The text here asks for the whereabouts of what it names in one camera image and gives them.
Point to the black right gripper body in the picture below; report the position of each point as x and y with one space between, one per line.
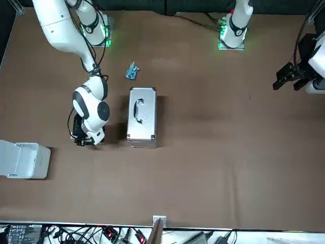
77 127

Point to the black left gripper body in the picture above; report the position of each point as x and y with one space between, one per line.
306 48

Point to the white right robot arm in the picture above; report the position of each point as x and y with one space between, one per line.
58 25

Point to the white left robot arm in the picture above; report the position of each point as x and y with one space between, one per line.
237 28

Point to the white bin with lid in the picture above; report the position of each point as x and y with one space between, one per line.
25 160

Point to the aluminium carrying case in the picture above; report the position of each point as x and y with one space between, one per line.
144 119

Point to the blue and white packet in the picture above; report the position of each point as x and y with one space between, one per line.
132 72

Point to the large black power adapter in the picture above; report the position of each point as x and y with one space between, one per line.
23 232

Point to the grey power adapter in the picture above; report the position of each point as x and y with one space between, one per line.
199 238

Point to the aluminium frame post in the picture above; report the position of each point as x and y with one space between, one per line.
157 231

